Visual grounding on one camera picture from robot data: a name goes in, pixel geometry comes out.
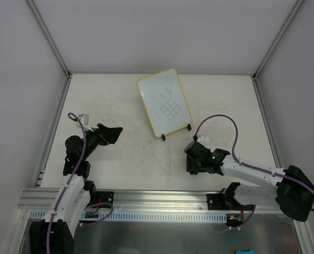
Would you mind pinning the blue object at bottom edge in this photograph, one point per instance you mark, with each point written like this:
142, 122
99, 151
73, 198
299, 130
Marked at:
245, 252

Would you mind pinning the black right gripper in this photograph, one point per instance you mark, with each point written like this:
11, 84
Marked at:
195, 162

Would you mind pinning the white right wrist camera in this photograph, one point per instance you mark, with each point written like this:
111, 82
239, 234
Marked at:
202, 137

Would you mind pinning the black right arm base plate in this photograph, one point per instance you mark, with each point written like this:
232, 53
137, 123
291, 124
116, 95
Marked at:
220, 202

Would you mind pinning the white slotted cable duct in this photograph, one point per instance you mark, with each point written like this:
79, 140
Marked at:
136, 216

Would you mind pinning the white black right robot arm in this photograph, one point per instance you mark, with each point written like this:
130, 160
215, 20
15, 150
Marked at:
288, 190

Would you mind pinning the aluminium mounting rail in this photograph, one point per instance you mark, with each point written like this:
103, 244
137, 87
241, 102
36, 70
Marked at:
129, 200

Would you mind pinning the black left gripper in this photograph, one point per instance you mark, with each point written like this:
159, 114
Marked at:
102, 134

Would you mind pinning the yellow framed small whiteboard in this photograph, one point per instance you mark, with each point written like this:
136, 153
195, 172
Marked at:
165, 103

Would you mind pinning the right aluminium frame post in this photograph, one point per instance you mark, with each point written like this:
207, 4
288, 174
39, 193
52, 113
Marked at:
278, 37

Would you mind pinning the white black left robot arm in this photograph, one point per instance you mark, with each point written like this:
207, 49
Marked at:
54, 233

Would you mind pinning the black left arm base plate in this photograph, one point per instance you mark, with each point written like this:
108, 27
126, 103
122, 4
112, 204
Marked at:
104, 199

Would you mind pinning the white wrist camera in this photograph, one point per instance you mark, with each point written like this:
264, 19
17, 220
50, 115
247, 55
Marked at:
202, 137
84, 118

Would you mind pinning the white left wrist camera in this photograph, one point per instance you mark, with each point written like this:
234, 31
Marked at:
84, 118

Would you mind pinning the left aluminium frame post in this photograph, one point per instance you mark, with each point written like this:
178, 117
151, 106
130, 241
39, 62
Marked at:
46, 33

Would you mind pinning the aluminium frame post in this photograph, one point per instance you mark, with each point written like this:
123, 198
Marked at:
278, 37
46, 33

